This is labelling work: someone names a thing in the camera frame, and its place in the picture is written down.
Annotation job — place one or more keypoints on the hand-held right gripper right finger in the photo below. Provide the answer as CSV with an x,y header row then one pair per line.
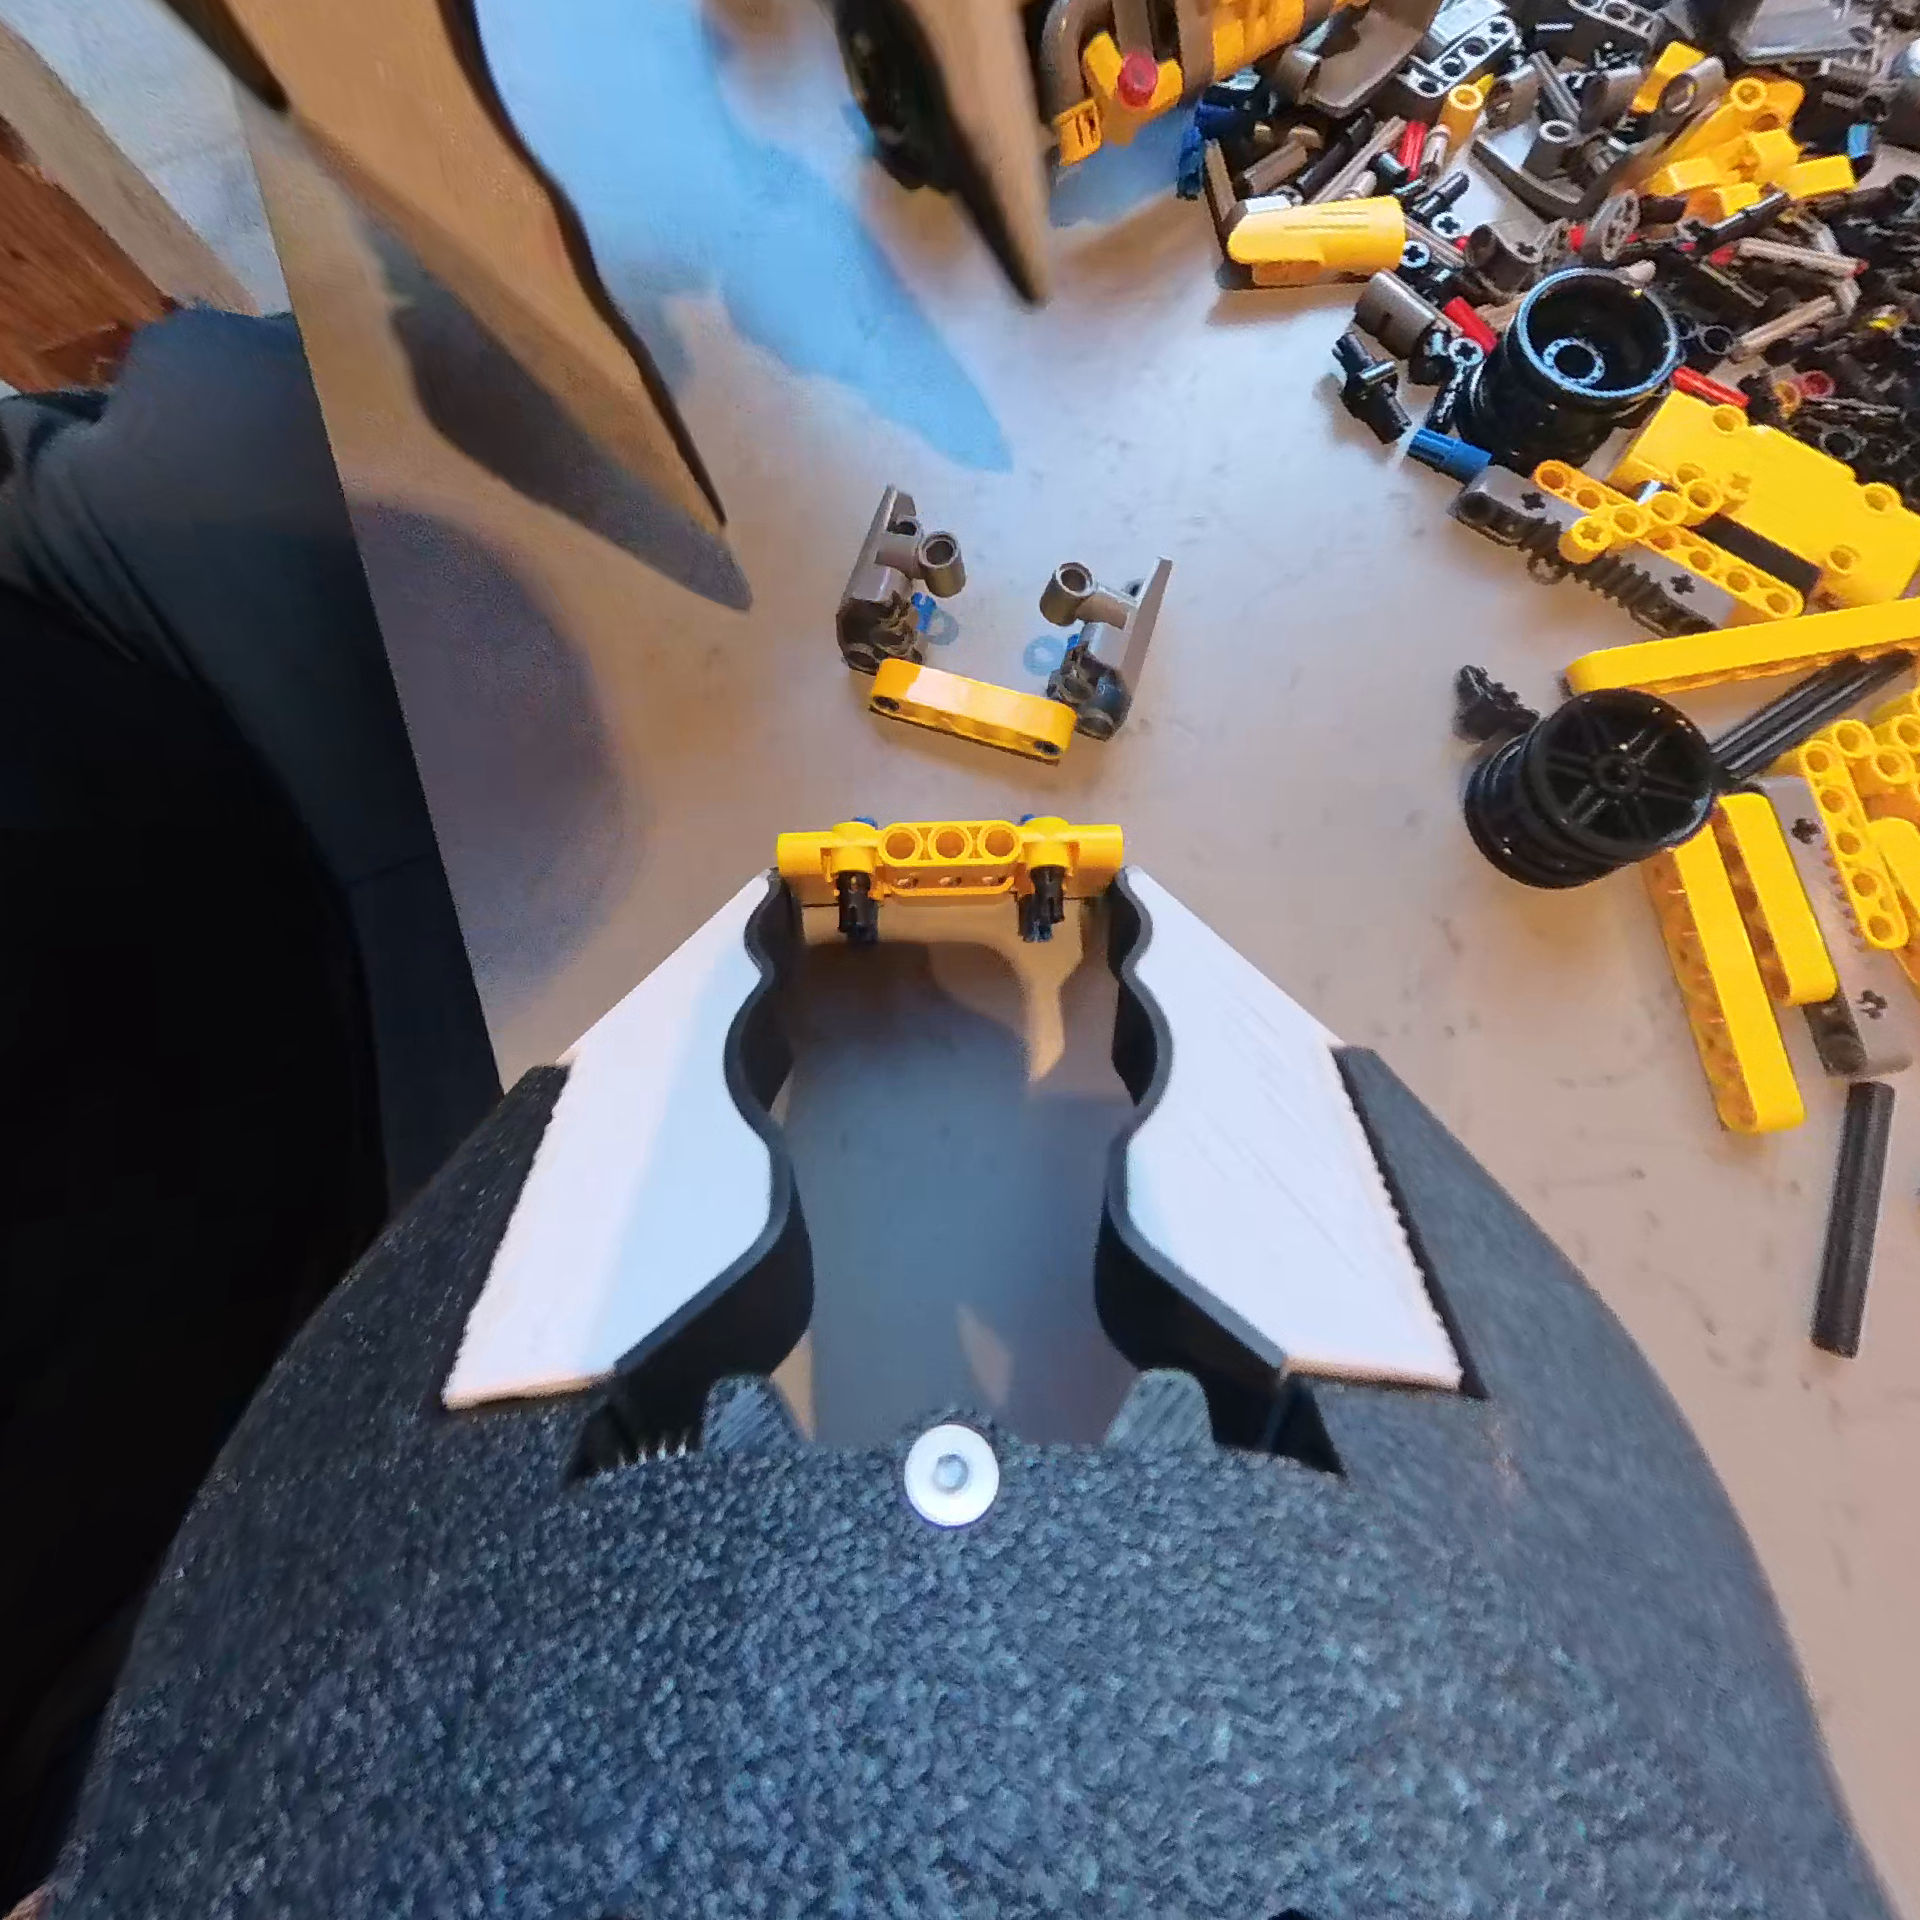
x,y
1261,1201

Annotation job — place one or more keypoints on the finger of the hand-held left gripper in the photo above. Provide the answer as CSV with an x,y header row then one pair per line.
x,y
449,180
990,122

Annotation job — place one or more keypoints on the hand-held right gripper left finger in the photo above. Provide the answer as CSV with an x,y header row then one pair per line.
x,y
631,1201

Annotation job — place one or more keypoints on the yellow beam frame with pins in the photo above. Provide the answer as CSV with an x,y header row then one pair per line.
x,y
804,853

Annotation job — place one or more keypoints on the grey and yellow brick assembly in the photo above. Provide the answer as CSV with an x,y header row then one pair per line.
x,y
974,705

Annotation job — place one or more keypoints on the grey desk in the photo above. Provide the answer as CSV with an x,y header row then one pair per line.
x,y
1275,900

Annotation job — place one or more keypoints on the wooden desk leg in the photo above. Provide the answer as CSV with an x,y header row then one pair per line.
x,y
75,257

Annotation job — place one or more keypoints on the yellow rounded panel piece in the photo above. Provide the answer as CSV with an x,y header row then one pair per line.
x,y
1319,241

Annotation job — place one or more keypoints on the black spoked wheel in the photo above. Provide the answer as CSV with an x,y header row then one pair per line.
x,y
1604,781

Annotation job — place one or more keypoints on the small black connector piece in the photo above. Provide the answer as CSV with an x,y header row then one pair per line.
x,y
1485,702

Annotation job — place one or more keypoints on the person's dark clothing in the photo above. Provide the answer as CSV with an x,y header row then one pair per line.
x,y
151,900

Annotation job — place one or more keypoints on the black axle rod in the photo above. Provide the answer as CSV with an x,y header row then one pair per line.
x,y
1855,1218

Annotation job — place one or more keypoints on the black deep wheel rim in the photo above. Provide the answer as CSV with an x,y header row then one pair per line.
x,y
1513,406

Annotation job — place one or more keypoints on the pile of building brick pieces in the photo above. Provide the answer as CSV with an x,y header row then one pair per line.
x,y
1723,149

